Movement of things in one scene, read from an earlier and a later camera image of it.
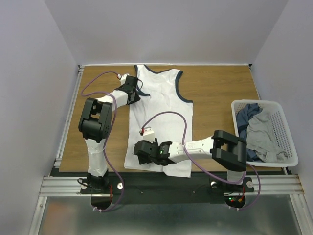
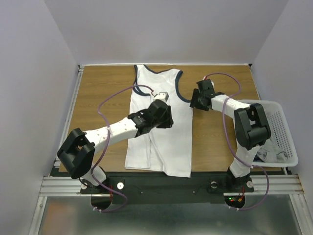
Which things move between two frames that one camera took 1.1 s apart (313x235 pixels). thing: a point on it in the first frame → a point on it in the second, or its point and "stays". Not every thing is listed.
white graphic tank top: [163, 112] stays
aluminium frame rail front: [278, 185] stays
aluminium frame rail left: [69, 116] stays
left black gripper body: [137, 97] → [165, 122]
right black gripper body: [142, 152] → [195, 102]
